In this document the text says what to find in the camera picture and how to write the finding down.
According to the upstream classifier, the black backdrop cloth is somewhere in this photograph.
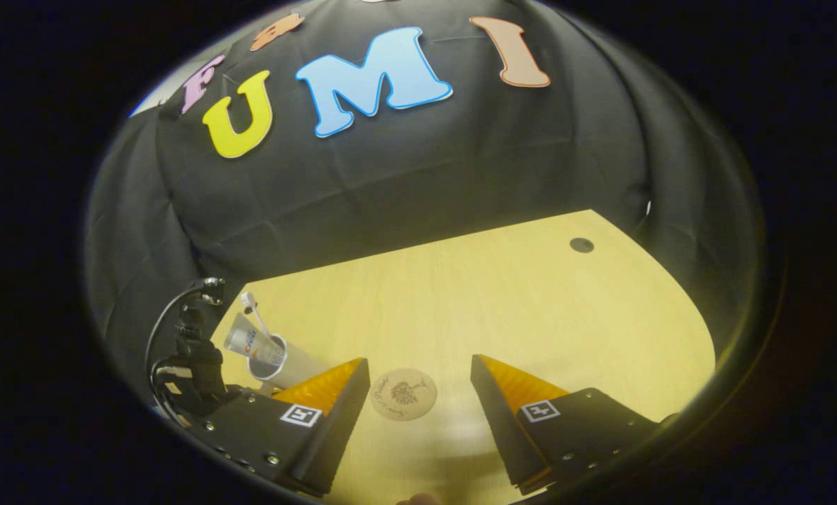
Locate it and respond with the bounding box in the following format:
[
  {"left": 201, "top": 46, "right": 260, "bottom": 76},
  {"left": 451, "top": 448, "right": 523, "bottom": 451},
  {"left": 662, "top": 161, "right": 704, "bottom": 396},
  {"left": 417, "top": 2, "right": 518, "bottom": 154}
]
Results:
[{"left": 85, "top": 0, "right": 749, "bottom": 393}]

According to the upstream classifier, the round wooden coaster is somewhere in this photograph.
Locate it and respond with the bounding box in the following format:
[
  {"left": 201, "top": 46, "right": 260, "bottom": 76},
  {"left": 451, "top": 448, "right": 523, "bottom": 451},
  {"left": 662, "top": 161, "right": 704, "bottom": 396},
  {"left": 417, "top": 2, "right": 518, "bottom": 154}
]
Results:
[{"left": 370, "top": 368, "right": 438, "bottom": 422}]

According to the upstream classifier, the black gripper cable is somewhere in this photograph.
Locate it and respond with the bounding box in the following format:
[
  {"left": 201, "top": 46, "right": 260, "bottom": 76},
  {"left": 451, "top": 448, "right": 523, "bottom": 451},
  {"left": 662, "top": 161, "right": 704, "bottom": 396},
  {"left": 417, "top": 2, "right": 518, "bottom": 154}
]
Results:
[{"left": 145, "top": 279, "right": 212, "bottom": 415}]

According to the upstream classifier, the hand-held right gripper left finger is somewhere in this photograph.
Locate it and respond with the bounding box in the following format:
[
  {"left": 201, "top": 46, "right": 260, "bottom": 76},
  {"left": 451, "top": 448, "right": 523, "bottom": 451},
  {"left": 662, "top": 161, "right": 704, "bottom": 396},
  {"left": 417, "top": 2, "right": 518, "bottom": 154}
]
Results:
[{"left": 201, "top": 358, "right": 371, "bottom": 495}]

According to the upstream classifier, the pale pink toothbrush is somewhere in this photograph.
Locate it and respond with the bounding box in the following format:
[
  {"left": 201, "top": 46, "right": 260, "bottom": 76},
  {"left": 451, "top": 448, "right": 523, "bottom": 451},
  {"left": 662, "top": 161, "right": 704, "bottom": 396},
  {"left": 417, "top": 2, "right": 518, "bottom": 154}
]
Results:
[{"left": 241, "top": 292, "right": 272, "bottom": 341}]

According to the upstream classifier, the light wooden desktop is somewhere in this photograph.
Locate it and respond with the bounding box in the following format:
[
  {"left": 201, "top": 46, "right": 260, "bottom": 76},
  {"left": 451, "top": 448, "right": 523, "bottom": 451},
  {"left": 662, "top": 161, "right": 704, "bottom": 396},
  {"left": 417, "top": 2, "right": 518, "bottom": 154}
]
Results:
[{"left": 211, "top": 209, "right": 716, "bottom": 505}]

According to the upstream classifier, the white cup with wooden handle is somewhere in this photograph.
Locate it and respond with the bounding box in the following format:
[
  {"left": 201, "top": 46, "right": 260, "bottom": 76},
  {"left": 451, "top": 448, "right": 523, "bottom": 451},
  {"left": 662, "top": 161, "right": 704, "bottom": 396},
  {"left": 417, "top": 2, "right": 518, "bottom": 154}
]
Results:
[{"left": 248, "top": 335, "right": 328, "bottom": 395}]

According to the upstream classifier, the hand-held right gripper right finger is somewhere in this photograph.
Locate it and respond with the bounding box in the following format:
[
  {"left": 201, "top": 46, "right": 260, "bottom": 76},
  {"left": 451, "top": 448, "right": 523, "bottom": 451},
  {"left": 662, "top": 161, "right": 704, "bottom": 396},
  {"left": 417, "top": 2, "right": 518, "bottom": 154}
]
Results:
[{"left": 470, "top": 354, "right": 661, "bottom": 494}]

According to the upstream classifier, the white toothpaste tube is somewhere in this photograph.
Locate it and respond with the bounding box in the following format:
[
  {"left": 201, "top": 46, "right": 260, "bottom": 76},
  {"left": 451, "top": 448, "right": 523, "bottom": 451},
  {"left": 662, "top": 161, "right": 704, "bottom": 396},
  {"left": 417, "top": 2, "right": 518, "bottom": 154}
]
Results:
[{"left": 223, "top": 312, "right": 286, "bottom": 369}]

